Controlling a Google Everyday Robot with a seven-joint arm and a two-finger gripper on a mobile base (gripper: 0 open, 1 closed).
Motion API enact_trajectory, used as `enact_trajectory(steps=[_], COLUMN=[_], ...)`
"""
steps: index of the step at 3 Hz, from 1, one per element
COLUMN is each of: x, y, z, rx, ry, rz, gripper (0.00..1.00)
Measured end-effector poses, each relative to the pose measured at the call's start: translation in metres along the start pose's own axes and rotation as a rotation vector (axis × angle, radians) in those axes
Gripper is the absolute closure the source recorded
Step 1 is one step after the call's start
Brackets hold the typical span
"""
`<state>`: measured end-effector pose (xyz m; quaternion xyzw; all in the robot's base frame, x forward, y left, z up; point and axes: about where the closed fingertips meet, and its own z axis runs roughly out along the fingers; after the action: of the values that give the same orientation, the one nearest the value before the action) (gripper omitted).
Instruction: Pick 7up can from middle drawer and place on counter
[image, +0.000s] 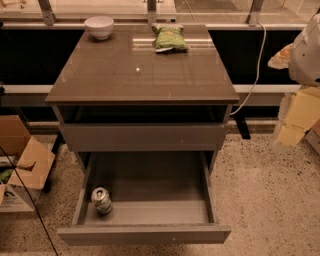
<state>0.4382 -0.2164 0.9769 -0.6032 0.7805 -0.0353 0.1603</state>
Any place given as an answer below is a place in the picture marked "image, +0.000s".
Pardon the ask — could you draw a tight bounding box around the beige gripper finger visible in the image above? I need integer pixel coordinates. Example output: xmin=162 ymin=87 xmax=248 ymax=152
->
xmin=272 ymin=87 xmax=320 ymax=152
xmin=268 ymin=44 xmax=292 ymax=70

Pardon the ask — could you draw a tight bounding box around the silver 7up soda can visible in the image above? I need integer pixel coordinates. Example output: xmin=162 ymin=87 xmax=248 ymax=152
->
xmin=91 ymin=187 xmax=112 ymax=215

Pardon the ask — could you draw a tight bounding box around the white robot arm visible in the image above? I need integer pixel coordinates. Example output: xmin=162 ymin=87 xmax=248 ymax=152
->
xmin=268 ymin=14 xmax=320 ymax=152

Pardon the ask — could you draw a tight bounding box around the grey drawer cabinet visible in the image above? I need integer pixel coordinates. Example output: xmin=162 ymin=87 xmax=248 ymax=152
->
xmin=46 ymin=25 xmax=238 ymax=167

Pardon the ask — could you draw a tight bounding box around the open grey middle drawer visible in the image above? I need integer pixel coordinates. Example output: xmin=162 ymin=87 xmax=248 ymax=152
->
xmin=58 ymin=151 xmax=231 ymax=246

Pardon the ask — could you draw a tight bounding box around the closed grey top drawer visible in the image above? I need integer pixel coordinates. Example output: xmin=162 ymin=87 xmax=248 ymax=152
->
xmin=60 ymin=124 xmax=226 ymax=152

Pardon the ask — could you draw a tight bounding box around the cardboard box at right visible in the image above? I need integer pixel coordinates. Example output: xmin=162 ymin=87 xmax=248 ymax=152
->
xmin=306 ymin=120 xmax=320 ymax=155

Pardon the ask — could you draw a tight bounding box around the green chip bag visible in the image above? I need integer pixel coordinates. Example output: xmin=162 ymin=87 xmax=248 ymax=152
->
xmin=152 ymin=23 xmax=188 ymax=53

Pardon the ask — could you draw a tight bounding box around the white ceramic bowl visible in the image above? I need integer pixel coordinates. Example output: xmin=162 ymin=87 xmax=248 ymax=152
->
xmin=84 ymin=16 xmax=114 ymax=40

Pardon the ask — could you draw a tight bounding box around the metal window railing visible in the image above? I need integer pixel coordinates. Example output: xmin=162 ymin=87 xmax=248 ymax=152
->
xmin=0 ymin=0 xmax=320 ymax=30

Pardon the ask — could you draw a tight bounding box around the open cardboard box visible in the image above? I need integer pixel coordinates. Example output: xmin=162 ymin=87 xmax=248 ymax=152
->
xmin=0 ymin=115 xmax=55 ymax=212

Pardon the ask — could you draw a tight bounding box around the white power cable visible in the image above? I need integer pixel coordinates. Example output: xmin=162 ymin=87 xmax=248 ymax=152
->
xmin=229 ymin=22 xmax=268 ymax=117

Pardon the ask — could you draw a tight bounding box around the black floor cable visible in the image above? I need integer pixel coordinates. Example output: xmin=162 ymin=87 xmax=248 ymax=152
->
xmin=0 ymin=146 xmax=60 ymax=256

